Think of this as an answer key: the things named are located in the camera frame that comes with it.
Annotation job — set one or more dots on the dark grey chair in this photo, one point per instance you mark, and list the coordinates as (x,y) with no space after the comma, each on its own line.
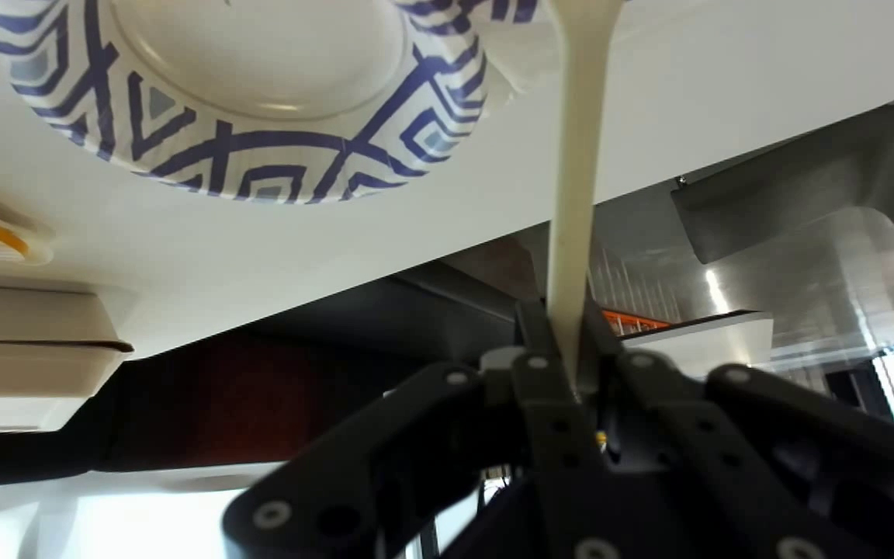
(820,258)

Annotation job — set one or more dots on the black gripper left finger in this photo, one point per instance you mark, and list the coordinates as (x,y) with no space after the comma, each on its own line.
(364,484)

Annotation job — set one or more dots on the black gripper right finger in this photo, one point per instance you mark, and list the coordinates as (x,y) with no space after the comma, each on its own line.
(777,466)

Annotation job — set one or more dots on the blue patterned paper bowl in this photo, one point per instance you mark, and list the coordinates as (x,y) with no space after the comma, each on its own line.
(261,63)
(467,6)

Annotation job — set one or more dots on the white background table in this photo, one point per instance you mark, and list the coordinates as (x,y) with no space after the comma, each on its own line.
(707,346)

